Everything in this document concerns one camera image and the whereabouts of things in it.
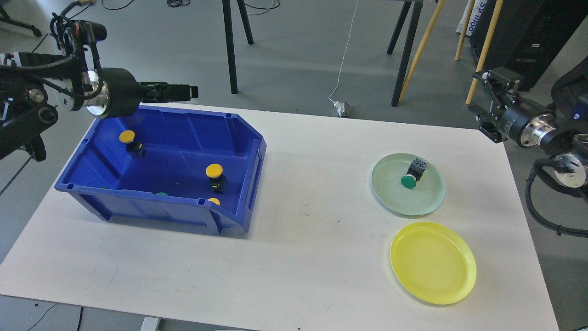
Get white power plug block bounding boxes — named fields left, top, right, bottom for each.
left=333, top=101, right=354, bottom=119

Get white cable on floor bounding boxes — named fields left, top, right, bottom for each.
left=328, top=0, right=359, bottom=104

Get black easel legs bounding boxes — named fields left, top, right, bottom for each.
left=387, top=0, right=424, bottom=107

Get yellow plate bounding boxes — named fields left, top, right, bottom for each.
left=389, top=222, right=477, bottom=305

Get wooden pole right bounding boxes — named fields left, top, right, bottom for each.
left=465, top=0, right=504, bottom=105

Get wooden pole left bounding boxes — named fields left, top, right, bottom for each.
left=398, top=0, right=446, bottom=103

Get white printed bag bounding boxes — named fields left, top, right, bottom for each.
left=456, top=0, right=487, bottom=36

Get wooden pole middle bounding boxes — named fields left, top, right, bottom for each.
left=454, top=0, right=476, bottom=61

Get blue plastic storage bin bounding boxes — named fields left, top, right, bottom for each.
left=54, top=105, right=266, bottom=234

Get yellow push button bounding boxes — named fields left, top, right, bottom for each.
left=119, top=130, right=146, bottom=159
left=205, top=163, right=227, bottom=194

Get light green plate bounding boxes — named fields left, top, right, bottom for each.
left=371, top=153, right=447, bottom=218

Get black cabinet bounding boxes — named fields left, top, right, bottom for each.
left=483, top=0, right=588, bottom=92

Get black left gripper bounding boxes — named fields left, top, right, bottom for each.
left=85, top=68, right=199, bottom=119

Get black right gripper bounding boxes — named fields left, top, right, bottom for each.
left=468, top=67, right=556, bottom=148

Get yellow push button front edge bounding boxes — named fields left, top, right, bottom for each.
left=207, top=197, right=221, bottom=205

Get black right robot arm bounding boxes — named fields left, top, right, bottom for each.
left=468, top=67, right=587, bottom=237

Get wooden pole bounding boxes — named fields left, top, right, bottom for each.
left=398, top=0, right=446, bottom=103
left=454, top=0, right=476, bottom=61
left=465, top=0, right=504, bottom=105

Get black stool legs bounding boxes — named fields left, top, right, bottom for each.
left=222, top=0, right=254, bottom=95

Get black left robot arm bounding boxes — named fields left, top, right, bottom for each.
left=0, top=0, right=199, bottom=162

